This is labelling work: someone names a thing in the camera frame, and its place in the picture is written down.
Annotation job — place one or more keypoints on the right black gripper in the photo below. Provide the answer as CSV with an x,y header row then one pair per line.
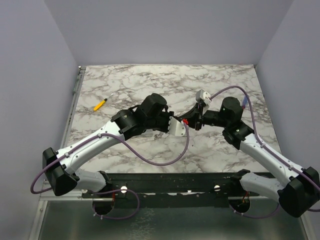
x,y
198,118

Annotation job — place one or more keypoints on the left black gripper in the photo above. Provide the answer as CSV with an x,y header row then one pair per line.
x,y
167,115

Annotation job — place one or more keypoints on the large metal key ring disc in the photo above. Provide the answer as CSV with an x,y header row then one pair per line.
x,y
158,136

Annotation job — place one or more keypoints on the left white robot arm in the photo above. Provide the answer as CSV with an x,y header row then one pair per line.
x,y
61,166

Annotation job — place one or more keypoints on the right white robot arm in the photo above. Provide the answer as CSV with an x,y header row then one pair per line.
x,y
294,187

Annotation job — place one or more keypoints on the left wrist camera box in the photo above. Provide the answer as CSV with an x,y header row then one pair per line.
x,y
176,128

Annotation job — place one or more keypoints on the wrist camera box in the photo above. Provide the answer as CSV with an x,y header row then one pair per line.
x,y
176,128
204,96

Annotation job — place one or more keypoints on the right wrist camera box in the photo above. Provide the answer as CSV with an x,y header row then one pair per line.
x,y
204,96

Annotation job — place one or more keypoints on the yellow handled screwdriver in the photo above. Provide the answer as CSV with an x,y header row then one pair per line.
x,y
98,106

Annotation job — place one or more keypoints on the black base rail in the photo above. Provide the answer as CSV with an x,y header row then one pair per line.
x,y
168,190

